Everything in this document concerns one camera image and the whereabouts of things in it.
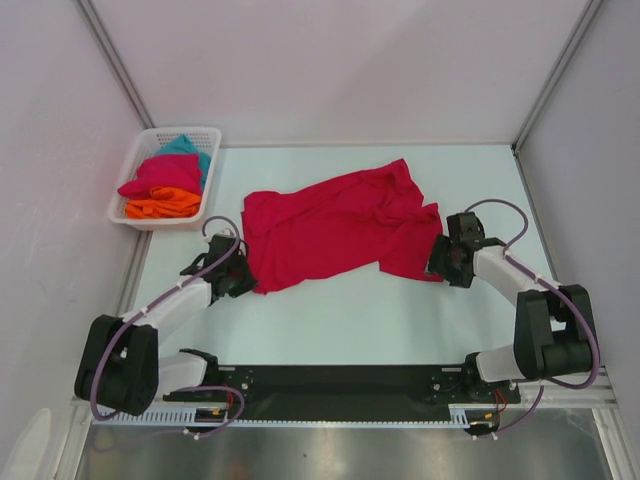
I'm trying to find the teal t shirt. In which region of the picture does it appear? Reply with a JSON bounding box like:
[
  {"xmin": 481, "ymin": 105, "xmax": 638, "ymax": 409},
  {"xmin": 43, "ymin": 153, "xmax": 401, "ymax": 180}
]
[{"xmin": 154, "ymin": 135, "xmax": 212, "ymax": 189}]

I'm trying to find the magenta t shirt in basket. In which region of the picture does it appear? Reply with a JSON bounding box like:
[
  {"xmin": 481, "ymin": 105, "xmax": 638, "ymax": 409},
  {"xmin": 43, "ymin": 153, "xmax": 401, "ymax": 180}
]
[{"xmin": 117, "ymin": 154, "xmax": 202, "ymax": 200}]

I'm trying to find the crimson red t shirt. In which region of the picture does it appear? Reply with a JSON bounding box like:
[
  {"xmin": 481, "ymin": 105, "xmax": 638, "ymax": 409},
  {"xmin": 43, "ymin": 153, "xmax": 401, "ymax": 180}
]
[{"xmin": 241, "ymin": 159, "xmax": 443, "ymax": 294}]

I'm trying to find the white slotted cable duct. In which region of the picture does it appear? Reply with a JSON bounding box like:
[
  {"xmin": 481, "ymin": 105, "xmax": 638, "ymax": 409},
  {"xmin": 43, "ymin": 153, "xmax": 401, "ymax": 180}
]
[{"xmin": 91, "ymin": 405, "xmax": 497, "ymax": 429}]

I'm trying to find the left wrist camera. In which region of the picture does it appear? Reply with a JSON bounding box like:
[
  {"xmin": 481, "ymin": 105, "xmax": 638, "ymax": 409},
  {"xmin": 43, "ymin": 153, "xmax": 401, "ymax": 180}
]
[{"xmin": 201, "ymin": 228, "xmax": 240, "ymax": 249}]

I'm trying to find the white plastic laundry basket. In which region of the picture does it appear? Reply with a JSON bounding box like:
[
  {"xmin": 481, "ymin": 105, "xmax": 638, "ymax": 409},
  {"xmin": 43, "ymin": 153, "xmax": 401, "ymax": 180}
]
[{"xmin": 107, "ymin": 127, "xmax": 222, "ymax": 231}]

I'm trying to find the orange t shirt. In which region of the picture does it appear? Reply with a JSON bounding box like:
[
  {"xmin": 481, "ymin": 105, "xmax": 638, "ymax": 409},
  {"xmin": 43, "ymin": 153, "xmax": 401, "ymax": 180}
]
[{"xmin": 124, "ymin": 187, "xmax": 201, "ymax": 220}]

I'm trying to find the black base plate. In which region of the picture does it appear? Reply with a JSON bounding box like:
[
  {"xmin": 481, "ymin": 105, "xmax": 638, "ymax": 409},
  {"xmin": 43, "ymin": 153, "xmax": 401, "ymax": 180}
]
[{"xmin": 162, "ymin": 363, "xmax": 522, "ymax": 422}]

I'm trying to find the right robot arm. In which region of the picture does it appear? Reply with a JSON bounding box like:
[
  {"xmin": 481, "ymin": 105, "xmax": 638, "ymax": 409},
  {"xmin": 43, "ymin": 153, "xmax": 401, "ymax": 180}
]
[{"xmin": 426, "ymin": 211, "xmax": 601, "ymax": 401}]

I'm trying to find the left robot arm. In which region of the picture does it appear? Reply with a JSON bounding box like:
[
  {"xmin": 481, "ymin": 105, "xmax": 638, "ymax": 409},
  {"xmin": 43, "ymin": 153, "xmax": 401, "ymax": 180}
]
[{"xmin": 74, "ymin": 234, "xmax": 257, "ymax": 421}]

